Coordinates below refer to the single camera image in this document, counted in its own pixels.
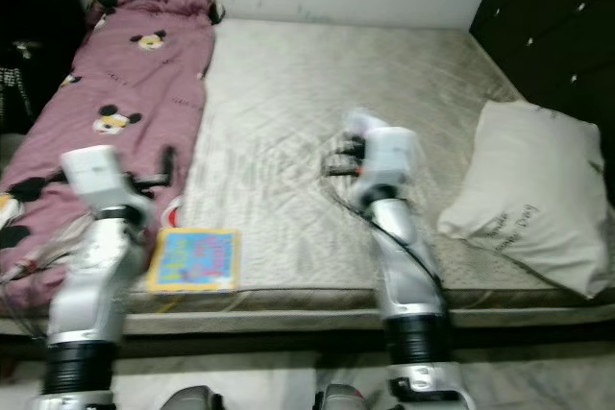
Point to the colourful children's book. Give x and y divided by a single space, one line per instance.
197 261

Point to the cream pillow with print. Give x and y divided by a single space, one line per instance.
528 189

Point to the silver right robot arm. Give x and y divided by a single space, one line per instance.
404 276

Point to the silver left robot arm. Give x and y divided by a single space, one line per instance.
91 295

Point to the grey quilted mattress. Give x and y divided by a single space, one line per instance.
298 93

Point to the purple cartoon mouse quilt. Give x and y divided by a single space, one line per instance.
135 84

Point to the black bag white print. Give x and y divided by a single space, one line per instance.
17 93

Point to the silver robot left leg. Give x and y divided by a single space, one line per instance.
184 400

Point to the silver robot leg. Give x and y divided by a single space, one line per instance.
184 400
338 400

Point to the silver robot right leg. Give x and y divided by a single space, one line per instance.
338 400

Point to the black tufted headboard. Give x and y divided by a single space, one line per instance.
548 16

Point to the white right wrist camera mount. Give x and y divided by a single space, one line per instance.
389 151

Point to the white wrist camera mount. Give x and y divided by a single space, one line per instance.
96 175
389 151

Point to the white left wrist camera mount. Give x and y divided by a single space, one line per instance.
96 175

